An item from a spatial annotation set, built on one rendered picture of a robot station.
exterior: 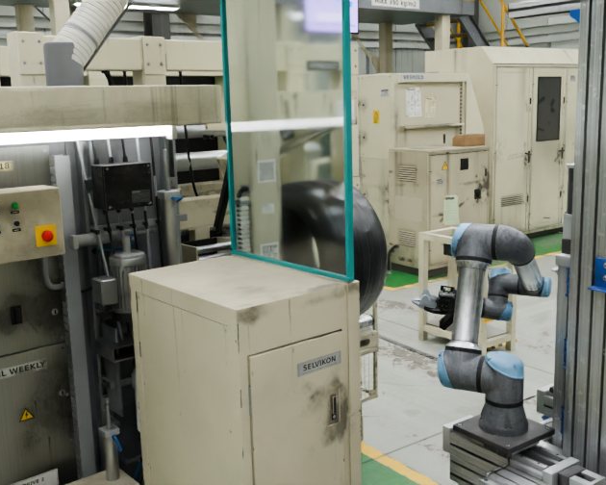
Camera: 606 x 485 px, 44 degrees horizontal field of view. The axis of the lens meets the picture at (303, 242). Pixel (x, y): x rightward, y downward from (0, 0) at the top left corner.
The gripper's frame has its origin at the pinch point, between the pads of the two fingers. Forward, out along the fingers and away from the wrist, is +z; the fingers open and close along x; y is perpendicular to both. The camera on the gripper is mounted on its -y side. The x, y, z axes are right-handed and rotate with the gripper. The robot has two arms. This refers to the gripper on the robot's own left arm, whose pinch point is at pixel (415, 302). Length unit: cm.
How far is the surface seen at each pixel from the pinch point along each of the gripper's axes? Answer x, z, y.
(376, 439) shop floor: -51, 8, -125
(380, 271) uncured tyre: 4.9, 13.9, 14.8
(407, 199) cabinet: -432, 12, -183
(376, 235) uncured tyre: 0.0, 17.0, 26.9
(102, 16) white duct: 5, 112, 97
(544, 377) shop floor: -147, -90, -146
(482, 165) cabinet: -478, -58, -158
